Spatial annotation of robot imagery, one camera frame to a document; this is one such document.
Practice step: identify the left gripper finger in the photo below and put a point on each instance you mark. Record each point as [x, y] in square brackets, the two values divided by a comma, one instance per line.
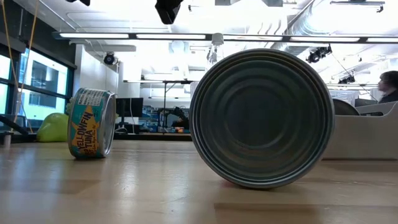
[168, 11]

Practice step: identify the yellowfin tuna can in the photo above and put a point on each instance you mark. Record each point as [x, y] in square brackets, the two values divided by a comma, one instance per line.
[90, 130]

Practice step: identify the labelled tin can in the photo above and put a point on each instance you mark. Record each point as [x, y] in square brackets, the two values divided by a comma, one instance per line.
[345, 108]

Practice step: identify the grey tray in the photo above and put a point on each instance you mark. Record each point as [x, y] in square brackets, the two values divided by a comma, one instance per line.
[363, 137]

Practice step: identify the black background robot arm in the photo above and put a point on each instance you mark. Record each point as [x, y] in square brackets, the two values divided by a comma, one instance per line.
[177, 113]

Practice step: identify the long linear ceiling light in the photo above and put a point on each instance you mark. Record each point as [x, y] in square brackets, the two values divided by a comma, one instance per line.
[93, 35]

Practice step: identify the clear plastic bin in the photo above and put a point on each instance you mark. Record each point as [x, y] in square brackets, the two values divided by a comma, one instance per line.
[195, 88]

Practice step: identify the black monitor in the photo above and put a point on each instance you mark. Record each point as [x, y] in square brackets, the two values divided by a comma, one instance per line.
[129, 107]
[367, 102]

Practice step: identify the dark-framed window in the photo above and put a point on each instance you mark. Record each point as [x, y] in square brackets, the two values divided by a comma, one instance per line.
[46, 77]

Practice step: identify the large tin can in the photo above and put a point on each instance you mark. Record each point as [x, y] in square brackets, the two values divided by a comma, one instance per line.
[261, 121]

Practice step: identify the black ceiling spotlight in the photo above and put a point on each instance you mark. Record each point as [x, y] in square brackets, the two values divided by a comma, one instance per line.
[346, 79]
[318, 53]

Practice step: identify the green pear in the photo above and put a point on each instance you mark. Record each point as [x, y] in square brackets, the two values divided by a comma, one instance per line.
[53, 129]

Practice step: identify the person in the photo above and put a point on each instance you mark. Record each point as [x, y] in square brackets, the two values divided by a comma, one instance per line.
[390, 84]

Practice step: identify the black dome ceiling camera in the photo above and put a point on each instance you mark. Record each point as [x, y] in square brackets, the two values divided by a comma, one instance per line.
[109, 58]

